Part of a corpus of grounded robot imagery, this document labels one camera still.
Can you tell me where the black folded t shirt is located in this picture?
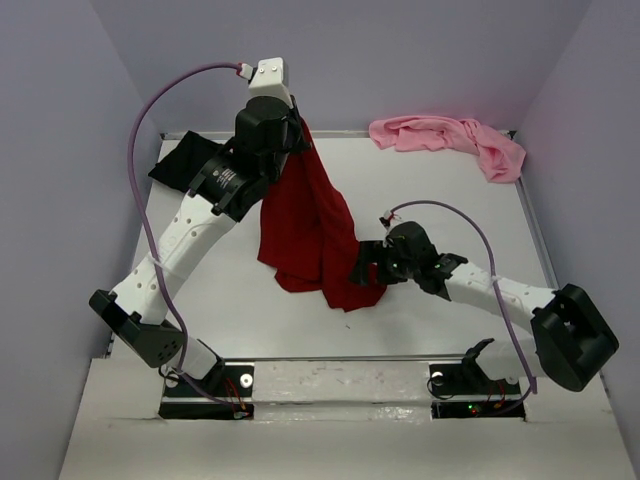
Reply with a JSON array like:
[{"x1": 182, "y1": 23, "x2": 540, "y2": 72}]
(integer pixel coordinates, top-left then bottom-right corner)
[{"x1": 148, "y1": 131, "x2": 230, "y2": 194}]

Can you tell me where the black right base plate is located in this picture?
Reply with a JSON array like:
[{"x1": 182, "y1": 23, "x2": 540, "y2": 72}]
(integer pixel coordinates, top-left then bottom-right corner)
[{"x1": 426, "y1": 339, "x2": 526, "y2": 420}]

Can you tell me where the red t shirt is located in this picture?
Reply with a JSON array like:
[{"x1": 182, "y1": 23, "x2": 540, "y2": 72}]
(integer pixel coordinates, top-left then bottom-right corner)
[{"x1": 257, "y1": 145, "x2": 386, "y2": 312}]

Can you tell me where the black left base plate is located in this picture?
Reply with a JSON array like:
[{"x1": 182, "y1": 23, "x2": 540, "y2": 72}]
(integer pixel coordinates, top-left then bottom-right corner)
[{"x1": 158, "y1": 361, "x2": 255, "y2": 421}]

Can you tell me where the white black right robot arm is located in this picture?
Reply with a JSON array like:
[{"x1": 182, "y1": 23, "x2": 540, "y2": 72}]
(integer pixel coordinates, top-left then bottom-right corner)
[{"x1": 349, "y1": 221, "x2": 619, "y2": 392}]

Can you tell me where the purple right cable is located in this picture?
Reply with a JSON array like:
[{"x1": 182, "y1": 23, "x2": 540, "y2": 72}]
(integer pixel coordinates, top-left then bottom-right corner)
[{"x1": 378, "y1": 200, "x2": 539, "y2": 414}]

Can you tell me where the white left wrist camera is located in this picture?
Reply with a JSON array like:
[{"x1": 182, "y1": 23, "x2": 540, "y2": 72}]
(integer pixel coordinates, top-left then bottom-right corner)
[{"x1": 236, "y1": 57, "x2": 293, "y2": 109}]

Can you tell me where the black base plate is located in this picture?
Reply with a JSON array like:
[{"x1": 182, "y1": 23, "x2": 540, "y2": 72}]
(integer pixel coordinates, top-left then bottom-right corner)
[
  {"x1": 158, "y1": 361, "x2": 255, "y2": 421},
  {"x1": 426, "y1": 339, "x2": 526, "y2": 420}
]

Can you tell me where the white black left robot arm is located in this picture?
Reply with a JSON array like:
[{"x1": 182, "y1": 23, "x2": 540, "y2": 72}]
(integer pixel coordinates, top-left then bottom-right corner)
[{"x1": 89, "y1": 96, "x2": 310, "y2": 396}]

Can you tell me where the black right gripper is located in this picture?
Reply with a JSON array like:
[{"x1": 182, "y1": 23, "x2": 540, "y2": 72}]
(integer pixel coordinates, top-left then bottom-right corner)
[{"x1": 346, "y1": 240, "x2": 418, "y2": 286}]

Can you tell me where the pink t shirt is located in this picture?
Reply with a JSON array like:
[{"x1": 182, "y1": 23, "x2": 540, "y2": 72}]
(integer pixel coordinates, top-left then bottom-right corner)
[{"x1": 368, "y1": 115, "x2": 526, "y2": 184}]

